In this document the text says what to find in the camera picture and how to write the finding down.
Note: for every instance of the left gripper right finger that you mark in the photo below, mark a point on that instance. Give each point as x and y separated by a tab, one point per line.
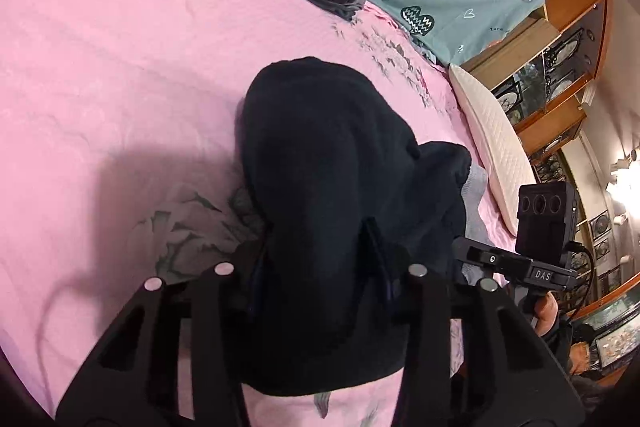
382	257

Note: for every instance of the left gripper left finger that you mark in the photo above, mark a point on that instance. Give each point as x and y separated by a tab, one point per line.
250	261

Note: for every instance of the black pants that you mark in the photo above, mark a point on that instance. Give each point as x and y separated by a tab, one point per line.
321	151

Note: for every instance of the person right hand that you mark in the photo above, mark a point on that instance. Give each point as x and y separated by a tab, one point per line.
546	311

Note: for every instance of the cream quilted pillow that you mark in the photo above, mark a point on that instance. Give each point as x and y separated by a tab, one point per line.
501	152

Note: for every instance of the wooden display cabinet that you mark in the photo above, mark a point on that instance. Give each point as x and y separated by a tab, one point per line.
542	69

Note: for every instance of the pink floral bed sheet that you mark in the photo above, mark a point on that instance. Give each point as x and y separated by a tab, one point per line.
117	147

